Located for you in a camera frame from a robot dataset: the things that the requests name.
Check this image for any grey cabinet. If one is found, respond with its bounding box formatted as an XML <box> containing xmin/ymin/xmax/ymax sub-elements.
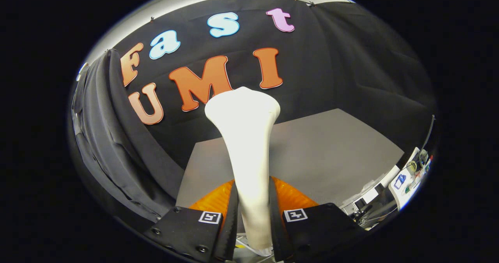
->
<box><xmin>175</xmin><ymin>108</ymin><xmax>405</xmax><ymax>217</ymax></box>

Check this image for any grey button-up shirt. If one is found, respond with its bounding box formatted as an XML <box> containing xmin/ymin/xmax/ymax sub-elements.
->
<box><xmin>72</xmin><ymin>49</ymin><xmax>186</xmax><ymax>222</ymax></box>

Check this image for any white desk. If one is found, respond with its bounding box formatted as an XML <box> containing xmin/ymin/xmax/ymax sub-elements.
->
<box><xmin>390</xmin><ymin>148</ymin><xmax>433</xmax><ymax>211</ymax></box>

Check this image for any white garment steamer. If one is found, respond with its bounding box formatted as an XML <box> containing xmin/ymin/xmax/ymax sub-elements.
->
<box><xmin>205</xmin><ymin>86</ymin><xmax>281</xmax><ymax>252</ymax></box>

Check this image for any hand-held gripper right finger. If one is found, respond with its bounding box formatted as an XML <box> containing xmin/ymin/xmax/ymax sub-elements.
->
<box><xmin>269</xmin><ymin>176</ymin><xmax>367</xmax><ymax>263</ymax></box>

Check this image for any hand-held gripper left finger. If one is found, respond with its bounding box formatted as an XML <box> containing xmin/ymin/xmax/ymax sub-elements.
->
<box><xmin>143</xmin><ymin>181</ymin><xmax>239</xmax><ymax>263</ymax></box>

